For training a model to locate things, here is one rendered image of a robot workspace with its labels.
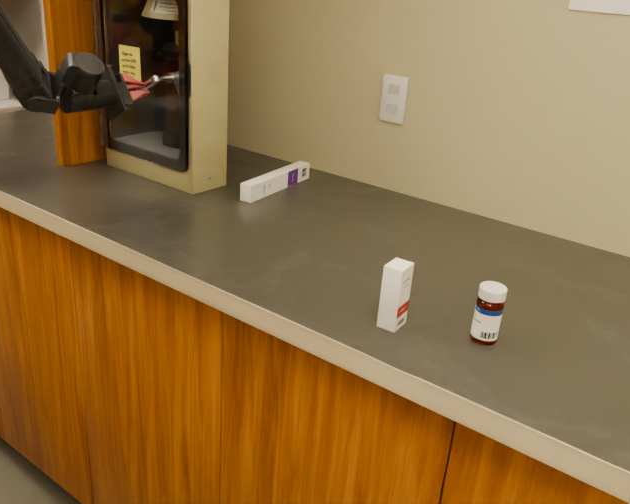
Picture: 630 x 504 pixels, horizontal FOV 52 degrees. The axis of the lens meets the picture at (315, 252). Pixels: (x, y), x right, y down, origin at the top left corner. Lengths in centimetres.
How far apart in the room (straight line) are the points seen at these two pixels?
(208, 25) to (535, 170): 79
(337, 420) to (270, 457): 20
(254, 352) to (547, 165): 78
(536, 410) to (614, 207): 70
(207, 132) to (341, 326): 69
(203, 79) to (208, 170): 21
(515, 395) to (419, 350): 15
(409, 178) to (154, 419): 84
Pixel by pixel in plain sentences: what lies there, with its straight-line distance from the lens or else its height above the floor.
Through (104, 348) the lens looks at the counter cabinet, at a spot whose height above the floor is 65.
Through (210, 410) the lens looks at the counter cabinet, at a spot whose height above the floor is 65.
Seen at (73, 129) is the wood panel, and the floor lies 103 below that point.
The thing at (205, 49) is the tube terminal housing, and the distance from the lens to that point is 149.
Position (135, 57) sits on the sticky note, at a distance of 159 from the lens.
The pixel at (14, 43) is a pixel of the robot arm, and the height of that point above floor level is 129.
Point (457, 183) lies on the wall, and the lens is 161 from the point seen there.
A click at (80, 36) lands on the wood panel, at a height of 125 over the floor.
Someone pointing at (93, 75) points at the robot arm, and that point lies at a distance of 134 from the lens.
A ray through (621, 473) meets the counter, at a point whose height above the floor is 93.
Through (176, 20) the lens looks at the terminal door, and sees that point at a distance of 147.
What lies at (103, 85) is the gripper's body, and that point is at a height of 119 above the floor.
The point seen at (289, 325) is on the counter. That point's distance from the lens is 101.
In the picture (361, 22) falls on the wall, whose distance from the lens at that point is 170.
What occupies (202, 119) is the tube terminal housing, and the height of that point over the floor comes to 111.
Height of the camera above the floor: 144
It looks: 24 degrees down
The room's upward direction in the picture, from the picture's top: 4 degrees clockwise
